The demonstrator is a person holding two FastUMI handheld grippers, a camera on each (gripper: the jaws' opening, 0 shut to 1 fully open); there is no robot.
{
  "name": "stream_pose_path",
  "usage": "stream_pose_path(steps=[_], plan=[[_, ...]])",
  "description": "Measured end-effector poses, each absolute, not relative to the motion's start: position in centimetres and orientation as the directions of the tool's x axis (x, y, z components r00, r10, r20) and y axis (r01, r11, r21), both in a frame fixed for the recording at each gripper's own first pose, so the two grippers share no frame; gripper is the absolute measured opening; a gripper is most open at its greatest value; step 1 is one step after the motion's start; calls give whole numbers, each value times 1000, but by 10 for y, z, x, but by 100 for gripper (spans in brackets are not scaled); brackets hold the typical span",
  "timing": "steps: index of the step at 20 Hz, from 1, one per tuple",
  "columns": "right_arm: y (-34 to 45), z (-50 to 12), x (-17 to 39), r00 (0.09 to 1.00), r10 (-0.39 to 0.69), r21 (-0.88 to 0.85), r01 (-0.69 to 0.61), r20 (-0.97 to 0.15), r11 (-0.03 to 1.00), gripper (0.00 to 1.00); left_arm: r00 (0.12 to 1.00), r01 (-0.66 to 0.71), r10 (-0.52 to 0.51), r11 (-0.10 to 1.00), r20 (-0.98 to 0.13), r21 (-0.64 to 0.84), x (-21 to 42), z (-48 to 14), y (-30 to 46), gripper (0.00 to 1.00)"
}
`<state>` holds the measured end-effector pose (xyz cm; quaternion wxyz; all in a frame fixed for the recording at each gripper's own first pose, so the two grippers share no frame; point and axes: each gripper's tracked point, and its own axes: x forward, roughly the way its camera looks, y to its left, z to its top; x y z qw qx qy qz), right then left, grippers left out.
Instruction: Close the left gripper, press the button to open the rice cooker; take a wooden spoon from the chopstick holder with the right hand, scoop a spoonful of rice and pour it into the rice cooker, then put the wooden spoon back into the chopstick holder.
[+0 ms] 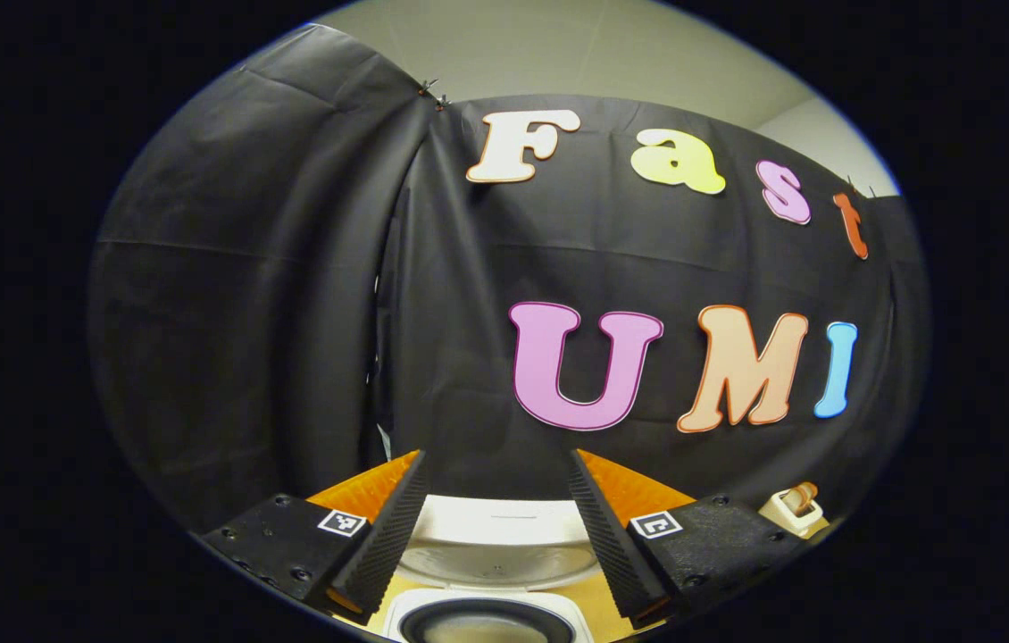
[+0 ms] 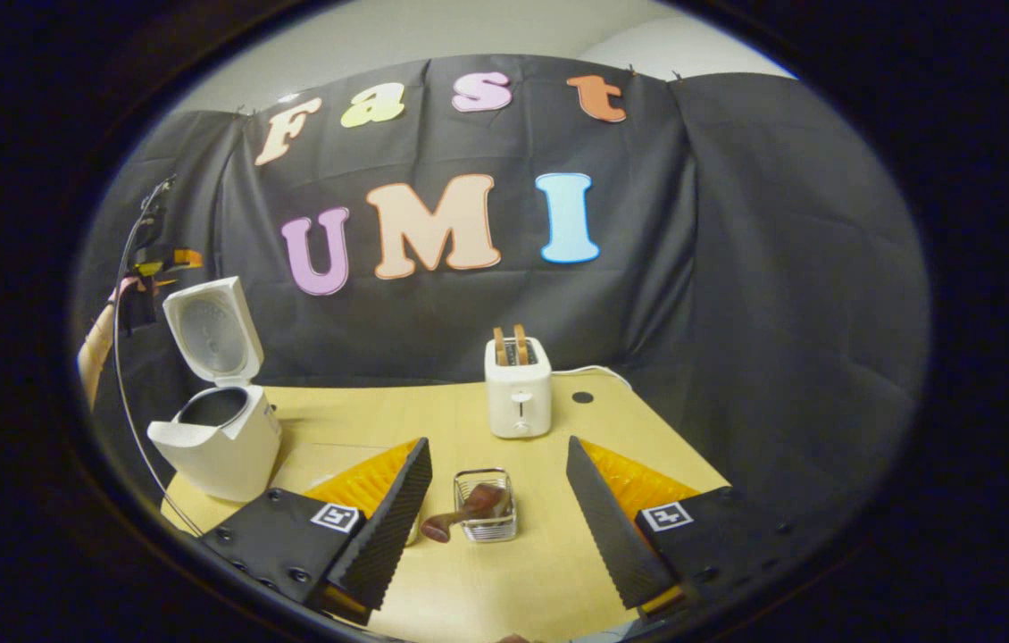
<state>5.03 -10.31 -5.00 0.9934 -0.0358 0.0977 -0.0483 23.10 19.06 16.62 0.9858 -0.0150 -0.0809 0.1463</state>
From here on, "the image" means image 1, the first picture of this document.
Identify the black backdrop cloth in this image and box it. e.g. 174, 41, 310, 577
89, 22, 932, 537

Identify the white toaster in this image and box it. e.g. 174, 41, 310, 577
757, 489, 827, 539

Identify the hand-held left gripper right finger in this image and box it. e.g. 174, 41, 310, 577
567, 449, 813, 629

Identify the brown toast slice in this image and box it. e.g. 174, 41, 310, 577
780, 482, 820, 517

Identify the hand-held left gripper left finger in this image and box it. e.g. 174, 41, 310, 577
199, 449, 430, 626

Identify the white rice cooker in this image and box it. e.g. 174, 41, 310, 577
384, 496, 604, 643

